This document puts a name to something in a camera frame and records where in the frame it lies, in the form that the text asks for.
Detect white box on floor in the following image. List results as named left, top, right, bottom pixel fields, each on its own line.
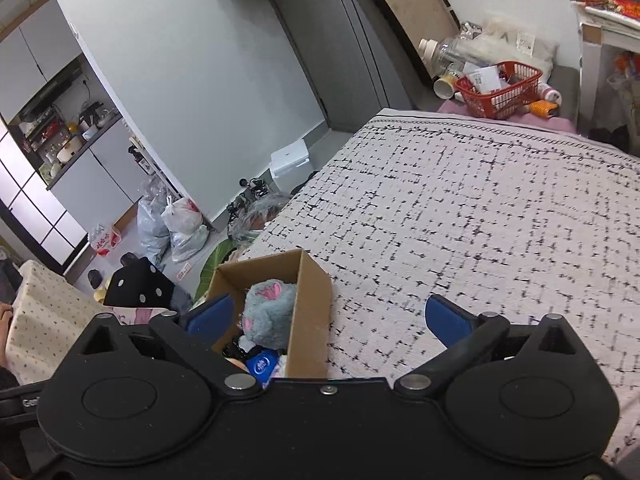
left=269, top=139, right=314, bottom=194

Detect clear plastic bottle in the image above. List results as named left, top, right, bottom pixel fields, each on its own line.
left=418, top=37, right=477, bottom=77

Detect grey plush mouse toy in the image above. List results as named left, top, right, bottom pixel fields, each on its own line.
left=241, top=278, right=297, bottom=351

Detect white plastic bag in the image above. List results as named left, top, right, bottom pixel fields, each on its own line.
left=160, top=197, right=203, bottom=235

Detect grey plastic bag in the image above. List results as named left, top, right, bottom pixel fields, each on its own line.
left=137, top=194, right=170, bottom=264

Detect dotted cream cloth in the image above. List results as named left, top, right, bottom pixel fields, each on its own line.
left=6, top=260, right=106, bottom=386

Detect cardboard box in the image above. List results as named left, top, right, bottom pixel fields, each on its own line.
left=207, top=248, right=333, bottom=379

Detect blue tissue packet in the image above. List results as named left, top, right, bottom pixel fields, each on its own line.
left=245, top=349, right=280, bottom=387

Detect red plastic basket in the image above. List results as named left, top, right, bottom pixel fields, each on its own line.
left=454, top=61, right=542, bottom=119

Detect patterned white bed cover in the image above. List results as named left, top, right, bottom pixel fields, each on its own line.
left=245, top=110, right=639, bottom=465

